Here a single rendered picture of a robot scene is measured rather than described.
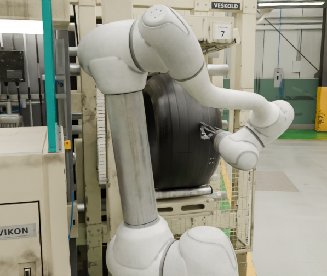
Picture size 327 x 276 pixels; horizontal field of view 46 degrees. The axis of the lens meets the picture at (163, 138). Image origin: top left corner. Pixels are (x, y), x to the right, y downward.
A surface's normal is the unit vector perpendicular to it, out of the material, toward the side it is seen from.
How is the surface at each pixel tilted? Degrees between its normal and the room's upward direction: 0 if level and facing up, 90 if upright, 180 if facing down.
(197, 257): 65
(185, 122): 74
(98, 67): 103
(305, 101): 90
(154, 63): 141
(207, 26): 90
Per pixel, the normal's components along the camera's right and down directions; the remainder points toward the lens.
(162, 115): -0.48, -0.18
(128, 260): -0.50, 0.19
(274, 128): 0.32, 0.58
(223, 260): 0.45, -0.20
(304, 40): -0.10, 0.15
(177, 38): 0.51, 0.33
